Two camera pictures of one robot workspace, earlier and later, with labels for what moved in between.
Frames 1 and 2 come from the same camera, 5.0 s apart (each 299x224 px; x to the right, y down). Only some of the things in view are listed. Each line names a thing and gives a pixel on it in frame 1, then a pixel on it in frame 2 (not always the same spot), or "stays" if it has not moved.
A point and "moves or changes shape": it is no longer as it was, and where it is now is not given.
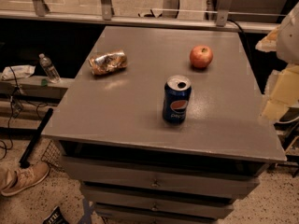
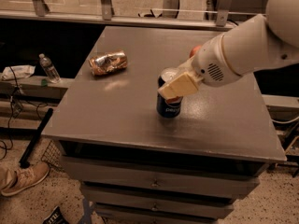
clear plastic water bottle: [49, 68] stays
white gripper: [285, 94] → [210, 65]
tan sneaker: [27, 177] stays
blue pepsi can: [177, 95] moves or changes shape
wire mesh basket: [51, 154] stays
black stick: [24, 161] stays
